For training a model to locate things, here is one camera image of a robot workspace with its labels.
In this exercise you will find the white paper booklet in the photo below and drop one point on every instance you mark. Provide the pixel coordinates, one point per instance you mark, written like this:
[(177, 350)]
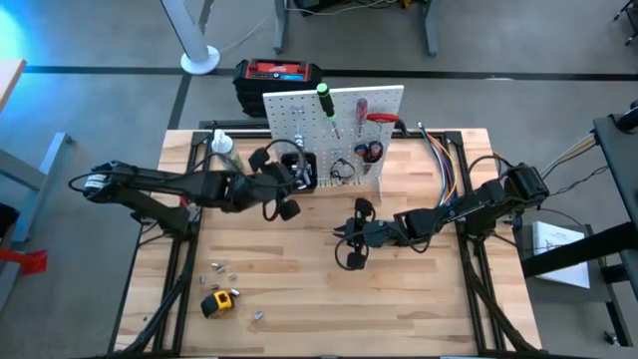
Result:
[(553, 244)]

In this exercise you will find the yellow black tape measure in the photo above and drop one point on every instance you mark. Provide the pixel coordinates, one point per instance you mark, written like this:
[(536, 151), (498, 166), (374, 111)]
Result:
[(217, 304)]

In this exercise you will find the neighbouring wooden table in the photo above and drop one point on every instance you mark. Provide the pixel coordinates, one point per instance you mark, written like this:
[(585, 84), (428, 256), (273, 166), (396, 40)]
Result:
[(10, 80)]

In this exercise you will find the red black tool case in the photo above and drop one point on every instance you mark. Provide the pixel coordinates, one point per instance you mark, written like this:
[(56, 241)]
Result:
[(274, 70)]

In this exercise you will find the grey side table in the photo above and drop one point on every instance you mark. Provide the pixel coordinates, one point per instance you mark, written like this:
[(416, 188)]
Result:
[(563, 309)]

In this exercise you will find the white metal peg board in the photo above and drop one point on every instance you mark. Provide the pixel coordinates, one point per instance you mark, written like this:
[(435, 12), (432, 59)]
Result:
[(344, 144)]

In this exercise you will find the black chair base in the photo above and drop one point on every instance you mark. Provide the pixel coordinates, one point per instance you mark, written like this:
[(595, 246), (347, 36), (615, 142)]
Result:
[(629, 20)]

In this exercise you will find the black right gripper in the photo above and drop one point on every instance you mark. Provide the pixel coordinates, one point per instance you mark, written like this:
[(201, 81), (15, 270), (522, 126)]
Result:
[(378, 233)]

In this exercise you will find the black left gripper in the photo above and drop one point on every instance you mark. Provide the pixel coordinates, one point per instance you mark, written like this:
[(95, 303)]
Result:
[(266, 187)]

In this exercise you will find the black plastic peg board bin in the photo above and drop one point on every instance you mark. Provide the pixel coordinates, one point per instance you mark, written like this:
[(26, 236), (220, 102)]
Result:
[(311, 174)]

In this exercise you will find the grey desk leg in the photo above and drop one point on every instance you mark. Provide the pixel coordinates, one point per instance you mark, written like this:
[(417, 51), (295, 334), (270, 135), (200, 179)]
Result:
[(431, 25), (281, 25)]

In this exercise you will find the metal double peg hook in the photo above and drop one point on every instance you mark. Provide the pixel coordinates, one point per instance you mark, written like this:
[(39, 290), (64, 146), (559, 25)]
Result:
[(297, 108)]

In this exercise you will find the metal multi-hook wrench rack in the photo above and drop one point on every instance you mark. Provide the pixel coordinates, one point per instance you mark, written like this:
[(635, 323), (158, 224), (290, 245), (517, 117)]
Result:
[(339, 183)]

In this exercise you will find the black aluminium table frame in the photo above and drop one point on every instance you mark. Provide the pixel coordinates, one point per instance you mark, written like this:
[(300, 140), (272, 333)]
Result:
[(234, 124)]

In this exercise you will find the black metal stand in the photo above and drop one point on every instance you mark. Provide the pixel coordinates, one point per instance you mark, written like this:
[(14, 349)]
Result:
[(618, 164)]

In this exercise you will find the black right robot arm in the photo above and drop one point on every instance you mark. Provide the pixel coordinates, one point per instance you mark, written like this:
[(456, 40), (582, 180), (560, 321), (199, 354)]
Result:
[(473, 204)]

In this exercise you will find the grey metal bench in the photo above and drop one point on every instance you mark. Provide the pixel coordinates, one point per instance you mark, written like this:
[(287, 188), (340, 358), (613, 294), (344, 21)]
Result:
[(30, 169)]

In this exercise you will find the black framed eyeglasses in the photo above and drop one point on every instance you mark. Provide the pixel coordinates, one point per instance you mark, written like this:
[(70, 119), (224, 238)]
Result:
[(343, 174)]

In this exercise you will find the red plastic piece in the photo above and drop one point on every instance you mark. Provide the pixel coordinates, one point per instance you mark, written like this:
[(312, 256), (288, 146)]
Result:
[(30, 261)]

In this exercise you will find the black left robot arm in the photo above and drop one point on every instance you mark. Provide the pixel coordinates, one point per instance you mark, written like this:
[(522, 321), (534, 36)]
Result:
[(164, 187)]

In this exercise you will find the green white spray can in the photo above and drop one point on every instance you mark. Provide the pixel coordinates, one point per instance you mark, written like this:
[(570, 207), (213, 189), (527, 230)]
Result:
[(226, 149)]

